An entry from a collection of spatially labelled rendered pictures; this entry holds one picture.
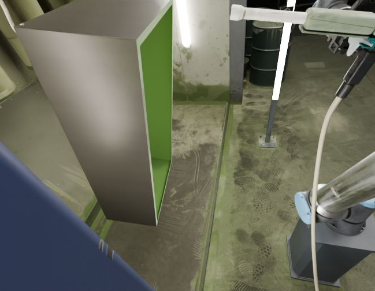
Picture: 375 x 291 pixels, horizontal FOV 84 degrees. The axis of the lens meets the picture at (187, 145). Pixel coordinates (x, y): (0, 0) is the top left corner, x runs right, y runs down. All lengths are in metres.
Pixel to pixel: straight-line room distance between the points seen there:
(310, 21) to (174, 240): 1.71
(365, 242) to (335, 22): 1.06
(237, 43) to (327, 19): 2.28
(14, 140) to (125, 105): 1.53
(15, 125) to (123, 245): 1.35
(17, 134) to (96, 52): 1.60
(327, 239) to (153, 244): 1.26
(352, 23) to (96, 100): 0.74
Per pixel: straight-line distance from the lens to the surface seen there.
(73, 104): 0.86
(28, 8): 2.09
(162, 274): 1.86
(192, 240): 1.89
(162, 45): 1.28
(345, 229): 1.35
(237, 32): 2.83
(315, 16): 0.62
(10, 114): 2.28
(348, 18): 0.65
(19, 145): 2.18
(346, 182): 0.88
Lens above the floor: 1.79
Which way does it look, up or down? 43 degrees down
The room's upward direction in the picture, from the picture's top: 11 degrees counter-clockwise
